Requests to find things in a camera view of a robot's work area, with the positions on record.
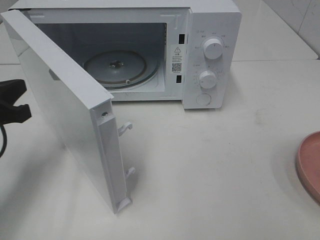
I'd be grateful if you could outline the white microwave door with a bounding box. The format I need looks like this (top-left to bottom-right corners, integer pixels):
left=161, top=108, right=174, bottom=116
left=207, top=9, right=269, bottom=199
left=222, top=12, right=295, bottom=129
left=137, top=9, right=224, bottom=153
left=1, top=10, right=135, bottom=213

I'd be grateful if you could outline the glass microwave turntable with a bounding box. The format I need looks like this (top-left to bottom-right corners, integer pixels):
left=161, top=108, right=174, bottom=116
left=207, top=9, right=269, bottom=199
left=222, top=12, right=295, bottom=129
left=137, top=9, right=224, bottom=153
left=83, top=50, right=160, bottom=90

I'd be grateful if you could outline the upper white control knob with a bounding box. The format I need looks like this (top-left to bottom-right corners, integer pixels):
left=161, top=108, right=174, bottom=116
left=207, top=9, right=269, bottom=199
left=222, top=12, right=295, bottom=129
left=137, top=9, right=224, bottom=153
left=203, top=37, right=223, bottom=60

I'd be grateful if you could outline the white timer knob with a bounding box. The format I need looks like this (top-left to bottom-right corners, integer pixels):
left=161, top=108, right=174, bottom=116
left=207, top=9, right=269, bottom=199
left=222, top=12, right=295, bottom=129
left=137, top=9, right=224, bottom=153
left=198, top=70, right=217, bottom=89

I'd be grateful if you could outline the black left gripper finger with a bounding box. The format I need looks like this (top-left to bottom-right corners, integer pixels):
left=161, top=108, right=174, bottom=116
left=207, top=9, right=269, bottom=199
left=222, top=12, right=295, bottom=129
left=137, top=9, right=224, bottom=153
left=0, top=102, right=31, bottom=125
left=0, top=79, right=27, bottom=106

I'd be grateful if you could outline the white warning label sticker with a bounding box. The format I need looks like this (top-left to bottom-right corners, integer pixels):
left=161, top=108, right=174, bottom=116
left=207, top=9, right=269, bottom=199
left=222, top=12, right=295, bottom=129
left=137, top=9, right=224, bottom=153
left=169, top=44, right=185, bottom=74

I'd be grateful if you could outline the round white door-release button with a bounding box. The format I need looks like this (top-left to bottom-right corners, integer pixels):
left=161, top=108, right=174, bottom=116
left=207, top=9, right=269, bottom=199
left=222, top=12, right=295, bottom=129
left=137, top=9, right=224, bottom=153
left=196, top=93, right=212, bottom=106

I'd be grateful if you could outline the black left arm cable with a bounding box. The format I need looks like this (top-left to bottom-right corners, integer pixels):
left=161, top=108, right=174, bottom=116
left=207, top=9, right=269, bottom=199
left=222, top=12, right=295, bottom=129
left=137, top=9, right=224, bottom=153
left=0, top=124, right=7, bottom=159

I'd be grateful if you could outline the pink round plate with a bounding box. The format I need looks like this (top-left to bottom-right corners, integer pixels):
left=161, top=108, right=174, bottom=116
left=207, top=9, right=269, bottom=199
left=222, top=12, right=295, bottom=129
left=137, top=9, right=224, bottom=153
left=295, top=131, right=320, bottom=204

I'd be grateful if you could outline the white microwave oven body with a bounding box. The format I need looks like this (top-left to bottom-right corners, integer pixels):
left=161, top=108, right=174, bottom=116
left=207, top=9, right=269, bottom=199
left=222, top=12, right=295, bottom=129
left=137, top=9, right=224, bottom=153
left=5, top=0, right=242, bottom=109

